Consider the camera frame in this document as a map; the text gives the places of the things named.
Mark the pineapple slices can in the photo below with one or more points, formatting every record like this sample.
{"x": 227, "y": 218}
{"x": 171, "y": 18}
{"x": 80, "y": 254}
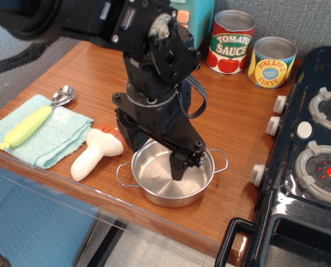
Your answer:
{"x": 271, "y": 62}

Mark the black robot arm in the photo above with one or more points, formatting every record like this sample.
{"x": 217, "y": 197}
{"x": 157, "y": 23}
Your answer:
{"x": 158, "y": 54}

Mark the tomato sauce can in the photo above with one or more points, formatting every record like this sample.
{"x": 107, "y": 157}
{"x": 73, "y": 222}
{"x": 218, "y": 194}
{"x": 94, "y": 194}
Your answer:
{"x": 231, "y": 37}

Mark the toy microwave teal white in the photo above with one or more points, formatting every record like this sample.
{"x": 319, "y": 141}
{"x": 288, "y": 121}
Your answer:
{"x": 196, "y": 16}

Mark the spoon with green handle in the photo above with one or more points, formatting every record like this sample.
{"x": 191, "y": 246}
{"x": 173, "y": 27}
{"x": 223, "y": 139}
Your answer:
{"x": 33, "y": 122}

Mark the silver metal pot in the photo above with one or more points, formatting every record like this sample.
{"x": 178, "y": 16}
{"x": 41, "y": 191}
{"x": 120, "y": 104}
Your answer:
{"x": 150, "y": 168}

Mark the black toy stove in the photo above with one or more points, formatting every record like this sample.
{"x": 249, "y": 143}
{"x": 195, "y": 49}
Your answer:
{"x": 292, "y": 225}

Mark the white brown toy mushroom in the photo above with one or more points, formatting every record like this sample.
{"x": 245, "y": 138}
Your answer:
{"x": 102, "y": 141}

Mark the light teal folded cloth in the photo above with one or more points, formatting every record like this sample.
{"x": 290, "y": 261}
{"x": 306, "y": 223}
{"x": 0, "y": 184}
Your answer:
{"x": 60, "y": 135}

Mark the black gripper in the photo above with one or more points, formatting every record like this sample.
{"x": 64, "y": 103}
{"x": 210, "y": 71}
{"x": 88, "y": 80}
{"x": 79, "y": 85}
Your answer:
{"x": 166, "y": 121}

